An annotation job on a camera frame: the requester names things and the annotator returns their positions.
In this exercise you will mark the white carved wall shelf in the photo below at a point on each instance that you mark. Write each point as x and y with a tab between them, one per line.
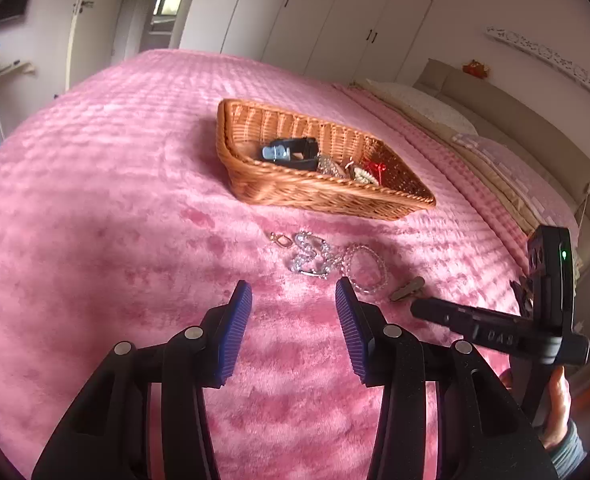
550	57

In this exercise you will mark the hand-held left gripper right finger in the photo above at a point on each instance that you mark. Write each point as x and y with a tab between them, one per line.
352	330

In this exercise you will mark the gold earring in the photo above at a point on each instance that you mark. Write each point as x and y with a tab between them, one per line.
280	240

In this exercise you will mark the white patterned pillow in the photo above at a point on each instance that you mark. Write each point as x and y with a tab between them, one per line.
425	107

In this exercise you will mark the pink fluffy blanket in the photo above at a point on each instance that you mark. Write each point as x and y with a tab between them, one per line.
100	185

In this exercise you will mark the person's right forearm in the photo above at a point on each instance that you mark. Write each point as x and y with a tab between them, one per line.
570	455

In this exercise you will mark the woven wicker basket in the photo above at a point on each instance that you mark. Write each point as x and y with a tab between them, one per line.
300	190

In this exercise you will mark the beige padded headboard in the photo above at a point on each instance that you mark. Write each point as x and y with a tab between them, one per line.
535	125

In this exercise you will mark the beige quilt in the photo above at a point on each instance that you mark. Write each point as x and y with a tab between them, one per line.
500	195

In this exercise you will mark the white door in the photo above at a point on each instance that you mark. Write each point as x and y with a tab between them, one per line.
100	25

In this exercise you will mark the white wardrobe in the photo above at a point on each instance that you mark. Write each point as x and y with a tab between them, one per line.
325	10

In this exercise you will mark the gold pearl brooch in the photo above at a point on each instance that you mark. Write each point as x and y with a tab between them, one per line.
361	174

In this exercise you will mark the taupe hair clip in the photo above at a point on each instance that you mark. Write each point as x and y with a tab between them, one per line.
407	289

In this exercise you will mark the person's right hand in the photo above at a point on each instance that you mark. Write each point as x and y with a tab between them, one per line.
559	410

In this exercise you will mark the black wrist watch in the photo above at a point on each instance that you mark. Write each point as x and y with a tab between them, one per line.
295	152

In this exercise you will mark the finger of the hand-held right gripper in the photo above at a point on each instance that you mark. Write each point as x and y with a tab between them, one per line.
442	312

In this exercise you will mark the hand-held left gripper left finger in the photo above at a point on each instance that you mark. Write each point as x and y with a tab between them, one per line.
235	335

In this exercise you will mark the pink checked pillow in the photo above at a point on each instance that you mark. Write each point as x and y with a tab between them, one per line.
515	170

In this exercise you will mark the silver sparkly jewelry piece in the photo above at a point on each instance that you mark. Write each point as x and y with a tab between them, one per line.
331	166

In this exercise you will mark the red plush toy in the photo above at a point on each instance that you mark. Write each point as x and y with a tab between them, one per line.
476	69

